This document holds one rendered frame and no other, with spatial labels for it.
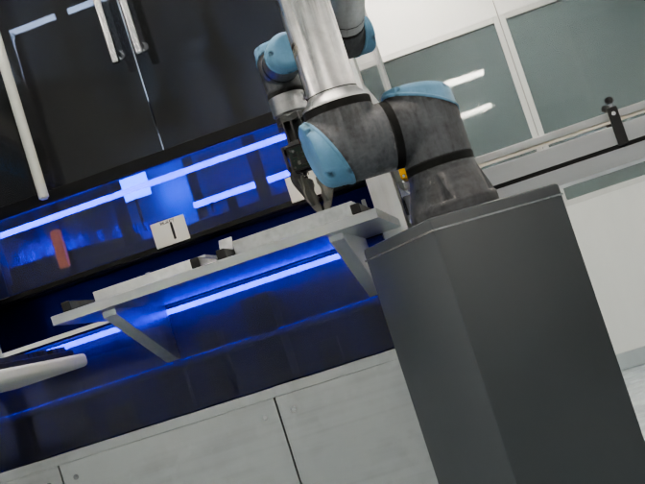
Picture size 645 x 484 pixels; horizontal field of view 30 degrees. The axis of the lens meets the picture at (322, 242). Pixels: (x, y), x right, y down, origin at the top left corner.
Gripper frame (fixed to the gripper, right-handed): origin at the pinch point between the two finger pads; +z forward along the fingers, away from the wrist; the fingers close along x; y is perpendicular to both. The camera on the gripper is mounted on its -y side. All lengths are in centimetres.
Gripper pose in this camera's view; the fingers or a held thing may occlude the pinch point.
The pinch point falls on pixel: (323, 209)
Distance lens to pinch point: 244.4
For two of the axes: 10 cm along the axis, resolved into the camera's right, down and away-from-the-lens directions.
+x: 9.4, -3.1, -1.6
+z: 3.0, 9.5, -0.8
